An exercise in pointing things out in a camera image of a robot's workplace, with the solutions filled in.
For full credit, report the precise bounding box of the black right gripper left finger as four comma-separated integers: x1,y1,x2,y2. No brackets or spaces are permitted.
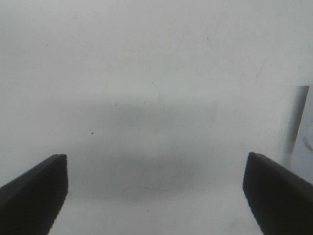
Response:
0,154,67,235

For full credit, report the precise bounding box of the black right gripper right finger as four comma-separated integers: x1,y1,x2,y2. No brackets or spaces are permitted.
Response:
243,152,313,235

